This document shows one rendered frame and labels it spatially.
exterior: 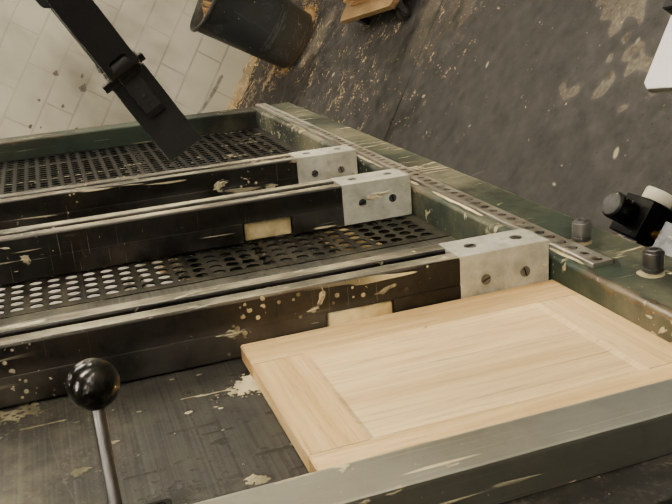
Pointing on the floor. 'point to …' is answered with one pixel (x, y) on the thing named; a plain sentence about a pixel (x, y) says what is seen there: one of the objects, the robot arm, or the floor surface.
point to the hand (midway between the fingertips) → (155, 112)
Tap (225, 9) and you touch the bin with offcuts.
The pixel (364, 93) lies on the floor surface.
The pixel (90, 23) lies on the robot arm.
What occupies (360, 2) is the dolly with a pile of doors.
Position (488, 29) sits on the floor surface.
